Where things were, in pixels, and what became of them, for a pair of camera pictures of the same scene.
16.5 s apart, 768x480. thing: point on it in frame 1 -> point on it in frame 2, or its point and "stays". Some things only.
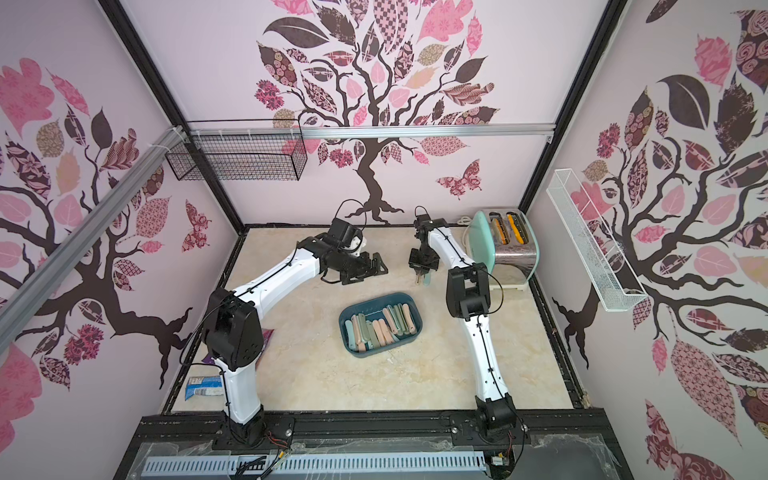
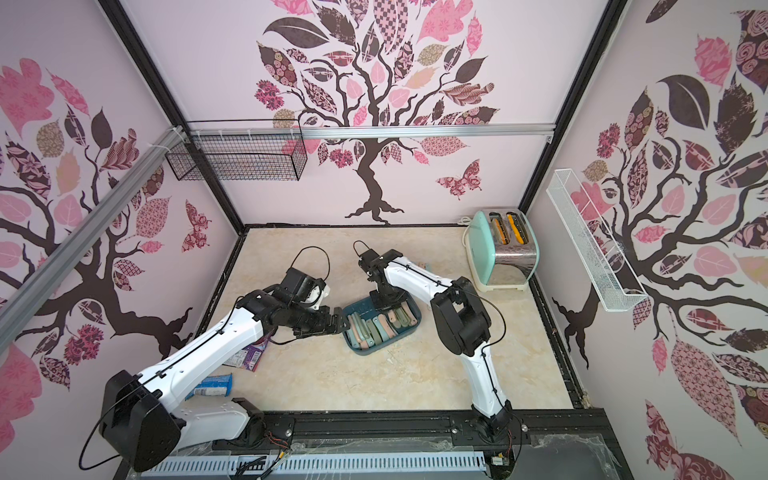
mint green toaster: (506, 241) stays
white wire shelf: (610, 272) stays
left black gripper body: (356, 267) -> (304, 321)
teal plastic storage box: (372, 327) stays
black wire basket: (243, 150) stays
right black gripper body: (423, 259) -> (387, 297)
